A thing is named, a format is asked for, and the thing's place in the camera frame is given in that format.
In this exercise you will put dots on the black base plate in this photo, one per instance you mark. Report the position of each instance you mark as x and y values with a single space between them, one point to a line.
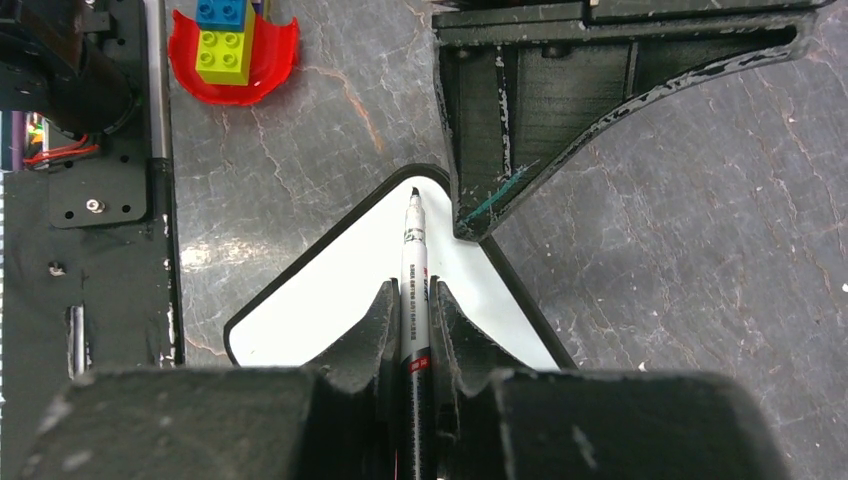
88 255

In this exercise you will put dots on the red bowl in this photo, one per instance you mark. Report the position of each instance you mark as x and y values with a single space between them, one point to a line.
275 54

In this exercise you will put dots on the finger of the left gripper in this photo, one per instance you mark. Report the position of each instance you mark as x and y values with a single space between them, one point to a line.
523 86

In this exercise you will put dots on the colourful cube block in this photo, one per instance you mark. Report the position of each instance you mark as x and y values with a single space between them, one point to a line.
225 41

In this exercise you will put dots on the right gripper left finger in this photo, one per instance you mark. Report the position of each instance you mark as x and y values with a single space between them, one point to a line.
327 419

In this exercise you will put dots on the white marker pen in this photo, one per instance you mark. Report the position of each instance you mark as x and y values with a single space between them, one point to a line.
415 456

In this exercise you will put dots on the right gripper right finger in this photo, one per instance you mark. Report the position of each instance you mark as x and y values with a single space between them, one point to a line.
500 419

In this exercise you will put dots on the white whiteboard black frame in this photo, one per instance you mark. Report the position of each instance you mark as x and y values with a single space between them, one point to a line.
330 287

